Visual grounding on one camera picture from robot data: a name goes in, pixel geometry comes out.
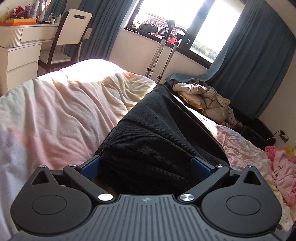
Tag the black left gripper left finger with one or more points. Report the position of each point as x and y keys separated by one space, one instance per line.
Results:
x=57 y=201

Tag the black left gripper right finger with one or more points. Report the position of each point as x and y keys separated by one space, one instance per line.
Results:
x=237 y=203

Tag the black garment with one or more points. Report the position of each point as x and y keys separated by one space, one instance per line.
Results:
x=150 y=150

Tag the pink garment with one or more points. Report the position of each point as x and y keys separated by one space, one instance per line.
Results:
x=283 y=167

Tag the yellow item by headboard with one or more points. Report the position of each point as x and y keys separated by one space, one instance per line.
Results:
x=289 y=151

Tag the black sofa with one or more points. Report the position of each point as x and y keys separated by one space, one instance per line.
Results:
x=251 y=129

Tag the white patterned blanket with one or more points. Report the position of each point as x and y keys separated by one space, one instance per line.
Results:
x=224 y=102

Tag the beige puffer jacket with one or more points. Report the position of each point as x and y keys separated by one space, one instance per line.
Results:
x=203 y=97

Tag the right blue curtain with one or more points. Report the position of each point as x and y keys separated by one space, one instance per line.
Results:
x=253 y=62

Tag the blue curtain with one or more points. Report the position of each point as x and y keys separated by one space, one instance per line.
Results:
x=253 y=62
x=107 y=18

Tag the white dresser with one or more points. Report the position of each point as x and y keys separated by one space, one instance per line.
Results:
x=20 y=51

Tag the white wooden chair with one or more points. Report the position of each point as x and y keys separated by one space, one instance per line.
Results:
x=71 y=30

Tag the black framed window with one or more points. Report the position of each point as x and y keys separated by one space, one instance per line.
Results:
x=208 y=23

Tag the left blue curtain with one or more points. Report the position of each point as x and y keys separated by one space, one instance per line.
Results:
x=107 y=18

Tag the wall power outlet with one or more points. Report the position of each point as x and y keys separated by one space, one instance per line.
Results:
x=284 y=136

